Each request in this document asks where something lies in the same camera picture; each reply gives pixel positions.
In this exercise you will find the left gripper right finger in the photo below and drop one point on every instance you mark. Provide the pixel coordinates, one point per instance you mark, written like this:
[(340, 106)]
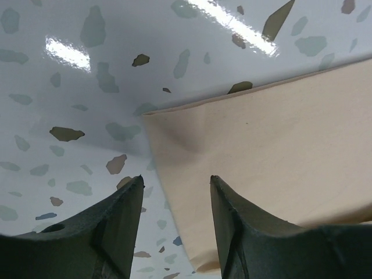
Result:
[(252, 243)]

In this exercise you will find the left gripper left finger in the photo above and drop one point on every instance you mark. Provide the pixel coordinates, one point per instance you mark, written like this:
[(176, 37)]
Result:
[(98, 242)]

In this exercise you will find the beige surgical drape cloth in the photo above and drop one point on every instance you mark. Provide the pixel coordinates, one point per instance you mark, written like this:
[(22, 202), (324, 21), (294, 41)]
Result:
[(299, 149)]

